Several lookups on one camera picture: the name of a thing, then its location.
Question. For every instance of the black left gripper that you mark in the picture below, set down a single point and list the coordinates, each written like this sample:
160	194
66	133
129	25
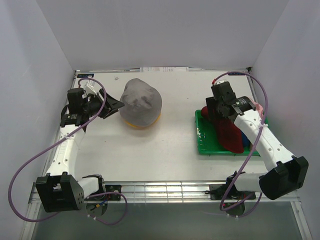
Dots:
111	107

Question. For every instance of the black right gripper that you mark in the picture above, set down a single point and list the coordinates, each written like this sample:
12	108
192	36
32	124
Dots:
211	103

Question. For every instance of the grey bucket hat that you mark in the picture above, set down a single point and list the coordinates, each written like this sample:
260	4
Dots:
142	102

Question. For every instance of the yellow bucket hat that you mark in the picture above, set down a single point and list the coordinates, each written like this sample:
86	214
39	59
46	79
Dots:
142	125

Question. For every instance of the dark red beanie hat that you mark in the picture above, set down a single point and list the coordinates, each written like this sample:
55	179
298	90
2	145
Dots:
228	135

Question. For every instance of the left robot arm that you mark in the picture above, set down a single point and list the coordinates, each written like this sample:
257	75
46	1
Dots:
58	189

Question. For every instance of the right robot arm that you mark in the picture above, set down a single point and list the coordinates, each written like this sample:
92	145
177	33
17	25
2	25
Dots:
285	172

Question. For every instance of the pink hat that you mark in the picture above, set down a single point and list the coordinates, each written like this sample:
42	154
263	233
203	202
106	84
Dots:
258	107

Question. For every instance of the green plastic tray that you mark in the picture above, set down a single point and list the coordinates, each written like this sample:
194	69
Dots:
207	139

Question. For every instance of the blue beanie hat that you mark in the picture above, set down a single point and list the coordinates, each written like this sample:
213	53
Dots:
245	141

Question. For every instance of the paper label strip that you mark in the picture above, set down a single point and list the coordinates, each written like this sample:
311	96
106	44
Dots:
166	69

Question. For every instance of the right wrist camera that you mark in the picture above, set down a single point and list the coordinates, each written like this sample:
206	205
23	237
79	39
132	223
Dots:
218	81

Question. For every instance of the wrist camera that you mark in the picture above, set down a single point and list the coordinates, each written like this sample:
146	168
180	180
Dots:
89	88
218	81

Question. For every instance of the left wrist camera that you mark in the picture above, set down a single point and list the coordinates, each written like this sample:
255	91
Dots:
89	88

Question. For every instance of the aluminium front rail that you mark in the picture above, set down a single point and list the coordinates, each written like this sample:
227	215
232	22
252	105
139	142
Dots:
139	192

